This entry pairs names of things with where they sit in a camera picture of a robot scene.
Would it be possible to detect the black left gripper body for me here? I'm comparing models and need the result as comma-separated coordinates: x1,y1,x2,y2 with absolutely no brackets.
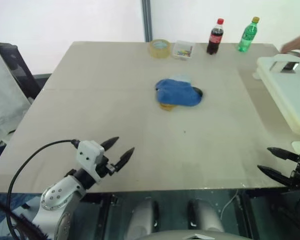
96,154,116,178

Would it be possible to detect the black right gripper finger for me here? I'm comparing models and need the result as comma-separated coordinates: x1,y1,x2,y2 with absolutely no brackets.
256,164,295,187
266,146,300,162

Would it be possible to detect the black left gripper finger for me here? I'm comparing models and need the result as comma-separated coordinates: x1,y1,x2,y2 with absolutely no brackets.
114,146,136,173
100,136,120,152

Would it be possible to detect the blue cloth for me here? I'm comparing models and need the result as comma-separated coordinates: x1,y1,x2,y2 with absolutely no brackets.
154,78,204,107

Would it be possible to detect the white plastic bin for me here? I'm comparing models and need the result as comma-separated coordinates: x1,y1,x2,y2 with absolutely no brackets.
252,53,300,136

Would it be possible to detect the clear box of coloured clips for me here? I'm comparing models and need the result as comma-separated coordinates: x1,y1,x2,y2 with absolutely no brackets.
171,39,196,61

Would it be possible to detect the person's bare hand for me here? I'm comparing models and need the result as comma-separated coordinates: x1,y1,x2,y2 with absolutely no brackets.
281,40,300,55

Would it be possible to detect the grey rounded left robot leg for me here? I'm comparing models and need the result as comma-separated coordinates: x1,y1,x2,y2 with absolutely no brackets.
126,197,160,238

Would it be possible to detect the grey rounded robot leg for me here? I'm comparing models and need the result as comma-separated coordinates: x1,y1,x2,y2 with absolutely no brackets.
126,197,160,238
187,198,226,233

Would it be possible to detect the grey rounded right robot leg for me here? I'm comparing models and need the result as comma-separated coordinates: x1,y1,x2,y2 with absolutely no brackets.
187,198,226,233

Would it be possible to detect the blue denim fabric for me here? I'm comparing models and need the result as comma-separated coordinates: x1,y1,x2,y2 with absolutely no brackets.
0,192,41,226

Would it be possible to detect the grey robot torso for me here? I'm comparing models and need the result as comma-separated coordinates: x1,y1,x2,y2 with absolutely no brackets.
139,228,248,240

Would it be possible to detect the grey slipper insole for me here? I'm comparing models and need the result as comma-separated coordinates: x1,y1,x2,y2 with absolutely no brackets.
169,73,193,83

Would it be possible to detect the clear packing tape roll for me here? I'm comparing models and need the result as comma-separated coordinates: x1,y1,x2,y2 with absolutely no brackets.
149,38,172,60

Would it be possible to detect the black office chair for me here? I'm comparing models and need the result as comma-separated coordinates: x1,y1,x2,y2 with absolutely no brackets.
0,41,52,101

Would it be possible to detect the grey cloth on chair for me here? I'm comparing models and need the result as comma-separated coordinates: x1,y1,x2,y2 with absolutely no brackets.
0,41,32,146

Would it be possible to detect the green bottle with yellow cap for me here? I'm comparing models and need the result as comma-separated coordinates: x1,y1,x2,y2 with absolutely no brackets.
237,16,260,53

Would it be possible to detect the cola bottle with red cap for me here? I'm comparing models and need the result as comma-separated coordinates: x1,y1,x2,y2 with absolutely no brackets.
206,17,225,55

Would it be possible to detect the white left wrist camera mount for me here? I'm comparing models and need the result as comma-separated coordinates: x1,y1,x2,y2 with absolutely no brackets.
76,140,106,185

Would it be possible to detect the thin white cable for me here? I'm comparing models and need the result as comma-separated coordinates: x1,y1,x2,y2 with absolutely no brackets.
220,189,240,216

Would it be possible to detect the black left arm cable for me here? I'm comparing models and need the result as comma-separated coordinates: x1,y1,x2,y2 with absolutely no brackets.
6,139,80,240

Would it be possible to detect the black fuzzy strap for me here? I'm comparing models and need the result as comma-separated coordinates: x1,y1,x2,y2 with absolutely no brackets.
0,193,48,240

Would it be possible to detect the grey vertical window post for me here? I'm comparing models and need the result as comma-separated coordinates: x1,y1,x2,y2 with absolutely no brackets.
141,0,153,43

